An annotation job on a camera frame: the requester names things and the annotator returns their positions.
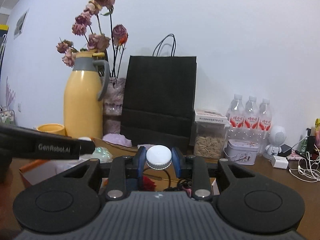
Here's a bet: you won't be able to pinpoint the iridescent crumpled wrapper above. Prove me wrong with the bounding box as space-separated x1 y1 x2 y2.
92 147 113 163

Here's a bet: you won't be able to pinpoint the wire rack with items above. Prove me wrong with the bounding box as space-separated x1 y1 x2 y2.
0 107 16 125

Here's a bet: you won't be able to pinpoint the middle water bottle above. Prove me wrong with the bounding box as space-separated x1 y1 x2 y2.
244 96 259 140

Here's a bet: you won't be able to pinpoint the water bottle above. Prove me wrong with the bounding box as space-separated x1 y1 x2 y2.
226 94 245 139
258 99 272 139
244 96 259 140

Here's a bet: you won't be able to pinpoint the black power adapter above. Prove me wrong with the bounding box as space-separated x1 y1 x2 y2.
278 144 292 157

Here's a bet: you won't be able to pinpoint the right water bottle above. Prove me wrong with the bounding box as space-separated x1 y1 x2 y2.
258 99 272 139

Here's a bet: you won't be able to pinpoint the left water bottle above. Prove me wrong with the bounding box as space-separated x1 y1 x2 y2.
226 94 245 139

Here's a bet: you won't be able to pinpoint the black braided usb cable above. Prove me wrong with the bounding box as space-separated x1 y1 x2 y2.
142 167 193 193

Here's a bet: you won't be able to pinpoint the dried pink rose bouquet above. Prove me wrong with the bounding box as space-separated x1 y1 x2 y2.
56 0 129 79

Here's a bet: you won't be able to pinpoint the white charger cube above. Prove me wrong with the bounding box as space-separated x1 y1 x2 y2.
271 155 289 170

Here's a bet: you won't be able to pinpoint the lavender tin box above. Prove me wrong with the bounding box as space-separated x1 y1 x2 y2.
223 139 259 165

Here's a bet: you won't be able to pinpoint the yellow mug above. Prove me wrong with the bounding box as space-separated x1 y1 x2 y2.
36 124 66 136

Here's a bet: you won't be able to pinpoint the white tangled cables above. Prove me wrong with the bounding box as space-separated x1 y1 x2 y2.
288 139 320 183

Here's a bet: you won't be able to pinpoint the clear jar of seeds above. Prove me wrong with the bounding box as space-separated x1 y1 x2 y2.
194 109 230 159

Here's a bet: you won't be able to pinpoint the red orange cardboard box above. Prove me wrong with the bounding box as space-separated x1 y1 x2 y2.
20 145 219 199

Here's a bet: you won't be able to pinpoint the white round jar lid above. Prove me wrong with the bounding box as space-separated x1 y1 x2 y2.
146 145 172 170

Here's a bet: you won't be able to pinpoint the wall picture frame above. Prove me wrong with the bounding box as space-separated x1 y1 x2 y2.
14 9 29 39

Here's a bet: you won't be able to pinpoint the yellow thermos jug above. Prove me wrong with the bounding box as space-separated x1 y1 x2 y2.
63 51 110 138

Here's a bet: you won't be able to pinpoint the colourful snack bag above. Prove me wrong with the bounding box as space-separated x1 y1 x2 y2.
315 118 320 149

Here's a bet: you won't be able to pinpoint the white robot speaker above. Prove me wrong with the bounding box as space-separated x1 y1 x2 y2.
263 126 286 160

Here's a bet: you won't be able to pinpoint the black paper bag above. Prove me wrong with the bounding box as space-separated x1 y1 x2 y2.
120 40 197 151

